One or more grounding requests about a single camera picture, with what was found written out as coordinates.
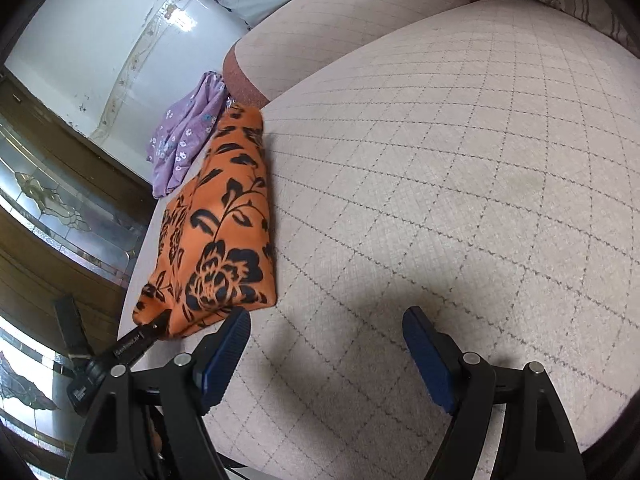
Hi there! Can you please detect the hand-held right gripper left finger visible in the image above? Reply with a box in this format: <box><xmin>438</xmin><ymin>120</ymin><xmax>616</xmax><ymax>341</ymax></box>
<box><xmin>64</xmin><ymin>306</ymin><xmax>252</xmax><ymax>480</ymax></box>

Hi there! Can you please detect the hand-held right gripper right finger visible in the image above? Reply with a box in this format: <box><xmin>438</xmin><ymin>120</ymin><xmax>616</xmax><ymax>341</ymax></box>
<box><xmin>401</xmin><ymin>306</ymin><xmax>586</xmax><ymax>480</ymax></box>

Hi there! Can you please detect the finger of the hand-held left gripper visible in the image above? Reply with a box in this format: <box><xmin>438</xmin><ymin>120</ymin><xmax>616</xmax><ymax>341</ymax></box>
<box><xmin>102</xmin><ymin>310</ymin><xmax>173</xmax><ymax>368</ymax></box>

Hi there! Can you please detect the orange black floral garment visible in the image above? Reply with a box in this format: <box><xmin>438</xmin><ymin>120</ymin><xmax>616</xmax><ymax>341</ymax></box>
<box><xmin>131</xmin><ymin>102</ymin><xmax>278</xmax><ymax>343</ymax></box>

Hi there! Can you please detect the wooden door with glass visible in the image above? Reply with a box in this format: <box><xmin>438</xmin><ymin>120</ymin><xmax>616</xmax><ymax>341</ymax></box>
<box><xmin>0</xmin><ymin>67</ymin><xmax>156</xmax><ymax>461</ymax></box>

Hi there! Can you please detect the purple floral cloth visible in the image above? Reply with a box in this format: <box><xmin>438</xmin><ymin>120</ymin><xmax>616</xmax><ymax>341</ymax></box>
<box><xmin>145</xmin><ymin>71</ymin><xmax>231</xmax><ymax>199</ymax></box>

